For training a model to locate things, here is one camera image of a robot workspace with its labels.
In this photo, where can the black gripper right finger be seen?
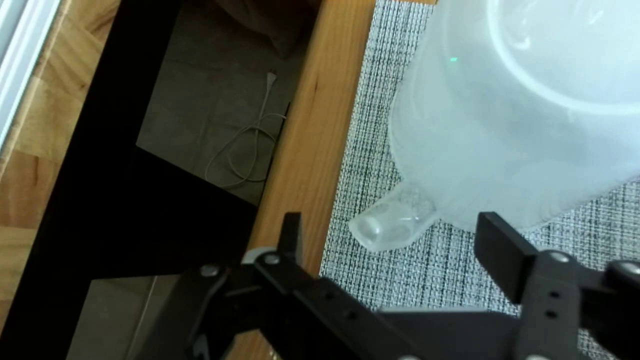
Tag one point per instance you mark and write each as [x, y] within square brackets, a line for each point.
[561, 301]

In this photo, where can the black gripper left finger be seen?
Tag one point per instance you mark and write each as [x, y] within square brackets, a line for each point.
[307, 301]

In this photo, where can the clear plastic measuring cup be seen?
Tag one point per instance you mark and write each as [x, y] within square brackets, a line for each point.
[507, 132]

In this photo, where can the blue grey woven mat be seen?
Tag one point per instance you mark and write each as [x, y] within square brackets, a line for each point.
[401, 280]

